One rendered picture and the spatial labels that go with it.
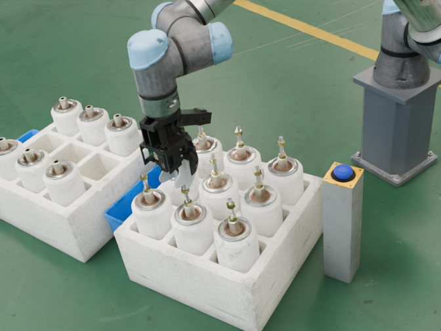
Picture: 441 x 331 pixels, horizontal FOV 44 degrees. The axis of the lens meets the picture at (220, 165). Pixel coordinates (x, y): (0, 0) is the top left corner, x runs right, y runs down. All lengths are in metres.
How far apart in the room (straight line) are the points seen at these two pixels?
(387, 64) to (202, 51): 0.66
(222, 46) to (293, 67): 1.27
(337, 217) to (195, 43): 0.52
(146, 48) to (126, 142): 0.66
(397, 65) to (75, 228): 0.95
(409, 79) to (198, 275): 0.75
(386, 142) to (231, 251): 0.65
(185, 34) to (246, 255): 0.49
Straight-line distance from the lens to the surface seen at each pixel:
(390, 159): 1.66
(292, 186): 1.34
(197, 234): 1.25
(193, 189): 1.39
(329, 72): 2.25
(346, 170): 1.22
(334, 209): 1.26
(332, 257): 1.38
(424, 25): 1.34
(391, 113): 1.58
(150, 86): 1.01
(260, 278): 1.22
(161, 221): 1.32
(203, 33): 1.04
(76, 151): 1.76
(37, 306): 1.55
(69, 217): 1.49
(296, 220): 1.32
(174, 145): 1.08
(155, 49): 0.99
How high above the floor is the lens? 1.10
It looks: 38 degrees down
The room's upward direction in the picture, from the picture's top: 9 degrees counter-clockwise
